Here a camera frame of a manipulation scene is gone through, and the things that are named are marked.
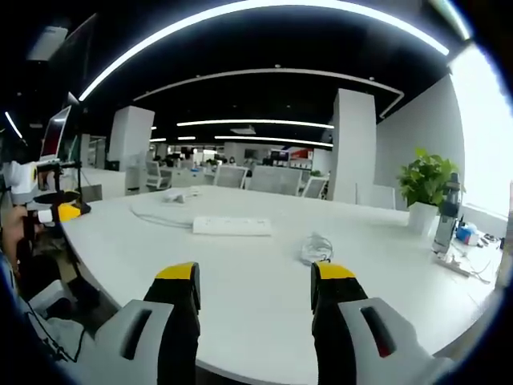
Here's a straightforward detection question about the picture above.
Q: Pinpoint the small white power strip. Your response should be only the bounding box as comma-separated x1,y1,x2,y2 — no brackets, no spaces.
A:
431,249,473,278

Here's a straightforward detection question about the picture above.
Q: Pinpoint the computer monitor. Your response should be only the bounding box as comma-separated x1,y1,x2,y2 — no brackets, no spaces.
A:
38,104,74,160

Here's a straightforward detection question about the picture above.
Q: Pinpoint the person's left hand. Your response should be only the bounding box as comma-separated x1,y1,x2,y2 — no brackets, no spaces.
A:
2,205,42,260

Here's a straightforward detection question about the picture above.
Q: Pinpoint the white power strip cable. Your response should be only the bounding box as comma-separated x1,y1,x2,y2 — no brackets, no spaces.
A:
129,200,196,229

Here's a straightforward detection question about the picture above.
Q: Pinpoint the curved ceiling light strip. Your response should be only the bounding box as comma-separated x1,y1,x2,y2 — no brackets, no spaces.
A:
77,0,451,102

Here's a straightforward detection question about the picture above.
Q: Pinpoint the thin black cable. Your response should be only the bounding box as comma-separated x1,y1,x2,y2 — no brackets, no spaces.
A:
22,306,88,363

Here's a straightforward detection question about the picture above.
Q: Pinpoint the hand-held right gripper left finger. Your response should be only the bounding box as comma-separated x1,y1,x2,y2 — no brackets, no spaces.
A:
94,261,202,385

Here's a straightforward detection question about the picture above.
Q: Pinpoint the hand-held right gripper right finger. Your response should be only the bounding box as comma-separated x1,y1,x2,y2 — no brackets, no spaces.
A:
310,260,454,385

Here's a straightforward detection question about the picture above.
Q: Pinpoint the black tripod stand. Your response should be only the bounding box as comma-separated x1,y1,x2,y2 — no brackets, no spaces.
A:
38,158,93,213

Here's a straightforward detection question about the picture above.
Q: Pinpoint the green potted plant white pot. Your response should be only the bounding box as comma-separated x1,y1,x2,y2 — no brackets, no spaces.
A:
395,147,467,236

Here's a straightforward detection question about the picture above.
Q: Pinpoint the white power adapter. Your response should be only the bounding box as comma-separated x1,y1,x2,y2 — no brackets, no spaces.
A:
161,189,200,204

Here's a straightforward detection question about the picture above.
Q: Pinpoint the dark water bottle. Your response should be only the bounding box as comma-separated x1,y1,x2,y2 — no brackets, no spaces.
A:
431,172,463,254

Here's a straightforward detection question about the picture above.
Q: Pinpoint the blue tissue box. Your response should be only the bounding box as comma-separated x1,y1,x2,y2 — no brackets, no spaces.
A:
455,225,481,246

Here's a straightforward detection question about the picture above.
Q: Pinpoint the grey mesh office chair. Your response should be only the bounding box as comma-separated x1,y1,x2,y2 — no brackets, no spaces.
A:
144,160,174,193
248,164,305,197
213,164,248,189
301,176,330,201

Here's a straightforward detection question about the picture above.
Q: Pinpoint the white charger with cable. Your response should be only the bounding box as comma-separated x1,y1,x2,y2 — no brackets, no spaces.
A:
297,231,334,265

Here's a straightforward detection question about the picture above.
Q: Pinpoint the person's grey clothing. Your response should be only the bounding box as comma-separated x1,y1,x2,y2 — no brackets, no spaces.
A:
22,278,106,366

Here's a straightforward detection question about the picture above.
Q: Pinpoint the white desk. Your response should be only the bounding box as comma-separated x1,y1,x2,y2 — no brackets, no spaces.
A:
59,183,505,385

